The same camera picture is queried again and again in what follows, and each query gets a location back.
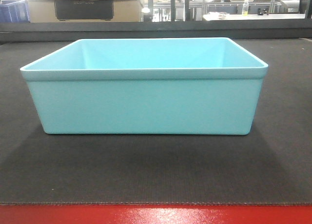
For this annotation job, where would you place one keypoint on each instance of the blue crate in background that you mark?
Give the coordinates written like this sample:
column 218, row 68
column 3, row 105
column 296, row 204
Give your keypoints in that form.
column 14, row 11

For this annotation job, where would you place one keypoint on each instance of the black conveyor belt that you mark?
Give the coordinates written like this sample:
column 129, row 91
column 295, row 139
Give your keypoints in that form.
column 271, row 165

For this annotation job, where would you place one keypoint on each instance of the light blue plastic bin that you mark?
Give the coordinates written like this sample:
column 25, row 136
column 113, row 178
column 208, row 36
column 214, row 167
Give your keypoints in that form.
column 147, row 86

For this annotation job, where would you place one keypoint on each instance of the white background table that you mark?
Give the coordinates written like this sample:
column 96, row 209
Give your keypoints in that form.
column 225, row 16

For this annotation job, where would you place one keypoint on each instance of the large cardboard box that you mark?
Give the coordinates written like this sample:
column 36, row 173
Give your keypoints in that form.
column 85, row 10

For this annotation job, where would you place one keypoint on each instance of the yellow liquid plastic bottle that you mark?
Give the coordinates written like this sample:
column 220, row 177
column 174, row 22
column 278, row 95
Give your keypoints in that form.
column 245, row 8

